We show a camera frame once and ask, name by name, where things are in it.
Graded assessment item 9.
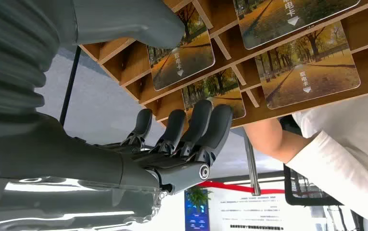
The white text signboard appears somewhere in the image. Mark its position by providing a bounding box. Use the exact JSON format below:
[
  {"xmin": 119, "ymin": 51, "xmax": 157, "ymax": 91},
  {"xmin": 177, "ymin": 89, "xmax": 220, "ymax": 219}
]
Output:
[{"xmin": 207, "ymin": 187, "xmax": 328, "ymax": 231}]

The green potted plant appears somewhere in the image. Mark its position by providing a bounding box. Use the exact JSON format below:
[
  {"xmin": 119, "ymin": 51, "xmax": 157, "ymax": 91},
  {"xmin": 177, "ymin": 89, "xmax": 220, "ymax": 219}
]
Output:
[{"xmin": 186, "ymin": 186, "xmax": 213, "ymax": 208}]

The red barrier ribbon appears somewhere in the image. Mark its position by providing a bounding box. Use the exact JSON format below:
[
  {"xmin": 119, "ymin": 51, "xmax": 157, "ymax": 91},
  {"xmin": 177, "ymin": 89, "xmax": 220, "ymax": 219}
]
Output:
[{"xmin": 198, "ymin": 180, "xmax": 286, "ymax": 195}]

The ribbed grey right arm sleeve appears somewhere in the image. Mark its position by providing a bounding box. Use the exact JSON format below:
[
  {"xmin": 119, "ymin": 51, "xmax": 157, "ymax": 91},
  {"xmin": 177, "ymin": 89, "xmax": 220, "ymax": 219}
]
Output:
[{"xmin": 0, "ymin": 0, "xmax": 60, "ymax": 117}]

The blue display poster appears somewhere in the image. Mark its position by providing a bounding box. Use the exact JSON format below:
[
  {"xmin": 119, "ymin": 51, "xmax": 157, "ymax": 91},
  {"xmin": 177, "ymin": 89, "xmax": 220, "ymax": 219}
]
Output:
[{"xmin": 184, "ymin": 190, "xmax": 211, "ymax": 231}]

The metal stanchion pole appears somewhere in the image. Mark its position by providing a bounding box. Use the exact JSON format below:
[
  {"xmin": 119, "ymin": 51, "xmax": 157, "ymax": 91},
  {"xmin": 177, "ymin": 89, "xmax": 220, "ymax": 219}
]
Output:
[{"xmin": 243, "ymin": 132, "xmax": 262, "ymax": 197}]

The thin black pole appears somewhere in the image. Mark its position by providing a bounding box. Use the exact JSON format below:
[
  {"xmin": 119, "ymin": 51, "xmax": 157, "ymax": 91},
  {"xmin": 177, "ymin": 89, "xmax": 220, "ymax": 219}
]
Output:
[{"xmin": 59, "ymin": 45, "xmax": 82, "ymax": 127}]

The person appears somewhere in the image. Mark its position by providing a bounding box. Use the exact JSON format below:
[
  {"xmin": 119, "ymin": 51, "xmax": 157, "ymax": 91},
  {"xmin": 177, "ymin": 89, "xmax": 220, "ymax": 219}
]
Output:
[{"xmin": 243, "ymin": 90, "xmax": 368, "ymax": 226}]

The clear plastic wrist cover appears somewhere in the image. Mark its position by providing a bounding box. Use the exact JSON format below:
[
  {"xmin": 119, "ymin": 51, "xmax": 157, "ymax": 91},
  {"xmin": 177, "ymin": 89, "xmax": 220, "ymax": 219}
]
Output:
[{"xmin": 0, "ymin": 176, "xmax": 165, "ymax": 231}]

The black office chair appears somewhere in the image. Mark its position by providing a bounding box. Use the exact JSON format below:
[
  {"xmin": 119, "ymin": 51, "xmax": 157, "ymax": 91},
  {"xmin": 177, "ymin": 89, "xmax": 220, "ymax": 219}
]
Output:
[{"xmin": 279, "ymin": 115, "xmax": 344, "ymax": 207}]

